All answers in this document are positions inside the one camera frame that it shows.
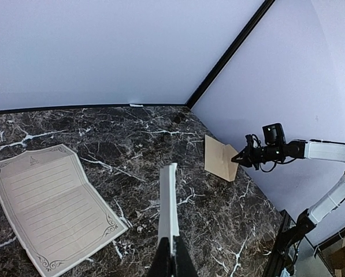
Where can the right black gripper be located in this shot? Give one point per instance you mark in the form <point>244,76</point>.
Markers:
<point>251,155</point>

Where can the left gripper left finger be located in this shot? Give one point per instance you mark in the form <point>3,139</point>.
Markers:
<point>162,263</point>

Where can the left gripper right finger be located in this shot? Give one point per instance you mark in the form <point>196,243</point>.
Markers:
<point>182,265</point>

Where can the brown kraft envelope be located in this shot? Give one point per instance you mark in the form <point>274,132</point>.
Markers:
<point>218,159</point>

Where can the white letter paper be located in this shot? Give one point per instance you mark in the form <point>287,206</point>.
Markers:
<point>168,226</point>

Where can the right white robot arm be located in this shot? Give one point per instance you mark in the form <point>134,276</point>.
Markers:
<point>309,176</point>

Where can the beige lined stationery sheet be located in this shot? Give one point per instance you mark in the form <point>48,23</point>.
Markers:
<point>58,217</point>

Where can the black front frame rail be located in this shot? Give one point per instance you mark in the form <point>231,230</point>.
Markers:
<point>279,257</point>

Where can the right black corner post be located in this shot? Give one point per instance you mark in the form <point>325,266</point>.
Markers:
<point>229,53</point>

